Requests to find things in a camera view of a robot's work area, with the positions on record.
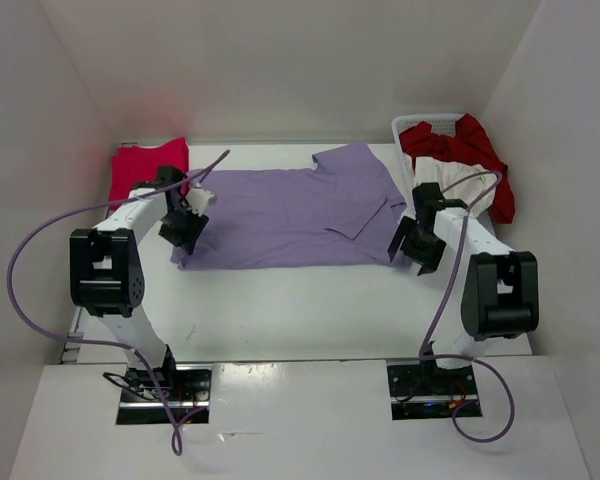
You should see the pink t shirt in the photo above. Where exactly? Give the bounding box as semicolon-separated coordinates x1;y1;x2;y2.
108;137;189;201

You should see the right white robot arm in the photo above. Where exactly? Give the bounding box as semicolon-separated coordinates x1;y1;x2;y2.
388;183;540;402

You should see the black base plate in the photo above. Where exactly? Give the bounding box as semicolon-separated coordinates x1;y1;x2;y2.
103;367;212;426
386;362;482;421

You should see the dark red t shirt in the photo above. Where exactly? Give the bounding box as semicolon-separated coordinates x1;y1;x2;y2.
398;114;516;224

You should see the lavender t shirt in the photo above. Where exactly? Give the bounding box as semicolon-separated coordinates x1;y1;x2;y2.
171;142;406;270

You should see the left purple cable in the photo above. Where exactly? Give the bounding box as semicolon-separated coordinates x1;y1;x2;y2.
7;148;230;457

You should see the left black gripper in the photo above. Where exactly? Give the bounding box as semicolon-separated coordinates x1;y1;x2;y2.
157;202;208;254

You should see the white plastic laundry basket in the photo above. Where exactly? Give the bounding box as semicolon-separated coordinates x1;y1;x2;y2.
391;112;469;201

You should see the cream white t shirt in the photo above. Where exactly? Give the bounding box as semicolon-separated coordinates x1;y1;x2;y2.
411;157;497;205

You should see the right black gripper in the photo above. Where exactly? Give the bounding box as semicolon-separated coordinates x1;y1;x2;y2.
387;215;447;275

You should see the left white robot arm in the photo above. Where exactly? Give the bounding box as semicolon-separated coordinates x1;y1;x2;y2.
69;166;216;400

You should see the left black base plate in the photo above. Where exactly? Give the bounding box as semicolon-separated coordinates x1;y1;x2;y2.
103;367;212;426

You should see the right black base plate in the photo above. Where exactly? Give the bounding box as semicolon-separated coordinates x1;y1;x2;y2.
386;362;482;421

